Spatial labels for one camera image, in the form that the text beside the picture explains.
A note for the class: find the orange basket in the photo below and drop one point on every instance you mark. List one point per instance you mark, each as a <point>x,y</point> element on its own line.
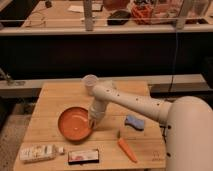
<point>141,15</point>

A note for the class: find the grey metal post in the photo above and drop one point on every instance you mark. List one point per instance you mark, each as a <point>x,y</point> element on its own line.
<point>88,14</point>
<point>181,19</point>

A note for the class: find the orange toy carrot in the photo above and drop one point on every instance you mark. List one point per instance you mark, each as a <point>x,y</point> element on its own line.
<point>126,148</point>

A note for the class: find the black rectangular box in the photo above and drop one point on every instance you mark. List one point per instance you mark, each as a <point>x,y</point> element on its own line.
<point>83,156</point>

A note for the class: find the orange ceramic bowl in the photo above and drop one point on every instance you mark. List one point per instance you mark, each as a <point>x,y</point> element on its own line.
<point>73,124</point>

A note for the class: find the grey metal post right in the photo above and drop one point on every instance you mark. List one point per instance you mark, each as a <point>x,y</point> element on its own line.
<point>181,19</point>

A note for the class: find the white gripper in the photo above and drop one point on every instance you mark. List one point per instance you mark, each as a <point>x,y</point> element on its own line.
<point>94,118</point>

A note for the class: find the clear plastic bottle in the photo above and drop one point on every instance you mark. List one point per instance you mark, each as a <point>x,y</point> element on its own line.
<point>40,153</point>

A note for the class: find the clear plastic cup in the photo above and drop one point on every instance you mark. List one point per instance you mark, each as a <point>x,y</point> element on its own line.
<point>89,82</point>

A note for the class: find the black pouch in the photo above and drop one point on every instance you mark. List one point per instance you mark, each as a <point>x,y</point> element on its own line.
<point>119,17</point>

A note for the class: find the blue sponge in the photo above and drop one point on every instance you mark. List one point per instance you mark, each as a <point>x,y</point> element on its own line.
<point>134,122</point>

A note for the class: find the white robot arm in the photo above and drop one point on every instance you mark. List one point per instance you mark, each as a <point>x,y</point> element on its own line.
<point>188,121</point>

